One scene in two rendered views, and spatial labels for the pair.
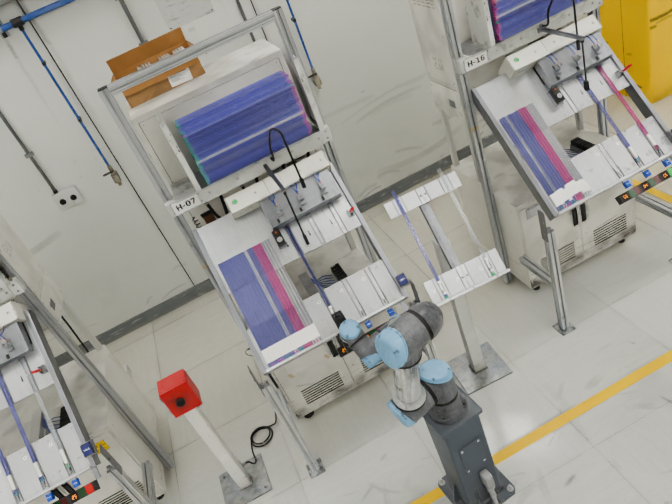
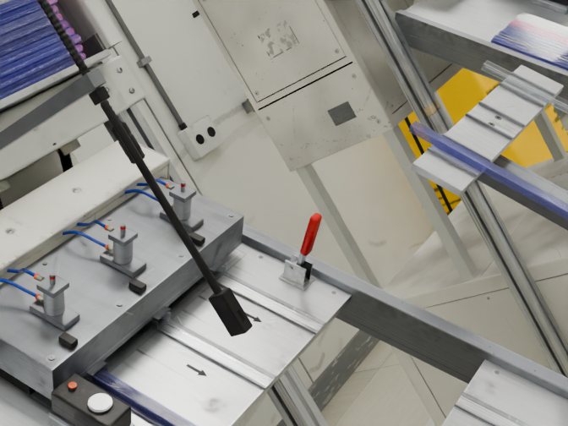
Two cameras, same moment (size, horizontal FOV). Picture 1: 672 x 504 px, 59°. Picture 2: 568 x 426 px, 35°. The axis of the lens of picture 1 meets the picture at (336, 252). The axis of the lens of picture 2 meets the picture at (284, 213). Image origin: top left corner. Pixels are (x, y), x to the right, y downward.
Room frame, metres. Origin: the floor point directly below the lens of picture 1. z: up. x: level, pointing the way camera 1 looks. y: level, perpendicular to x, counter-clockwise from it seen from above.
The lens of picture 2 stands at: (1.41, 0.54, 1.30)
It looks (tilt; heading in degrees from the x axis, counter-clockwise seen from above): 10 degrees down; 322
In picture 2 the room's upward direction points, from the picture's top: 30 degrees counter-clockwise
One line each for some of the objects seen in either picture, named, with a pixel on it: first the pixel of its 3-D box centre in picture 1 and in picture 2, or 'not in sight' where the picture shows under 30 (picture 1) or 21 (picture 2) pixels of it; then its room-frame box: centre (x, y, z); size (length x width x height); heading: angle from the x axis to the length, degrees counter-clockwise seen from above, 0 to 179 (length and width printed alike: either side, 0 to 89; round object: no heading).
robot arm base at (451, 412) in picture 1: (444, 399); not in sight; (1.48, -0.16, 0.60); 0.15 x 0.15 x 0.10
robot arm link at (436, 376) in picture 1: (436, 380); not in sight; (1.48, -0.15, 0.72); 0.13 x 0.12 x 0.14; 113
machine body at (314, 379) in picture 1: (321, 320); not in sight; (2.55, 0.22, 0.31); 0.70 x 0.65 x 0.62; 98
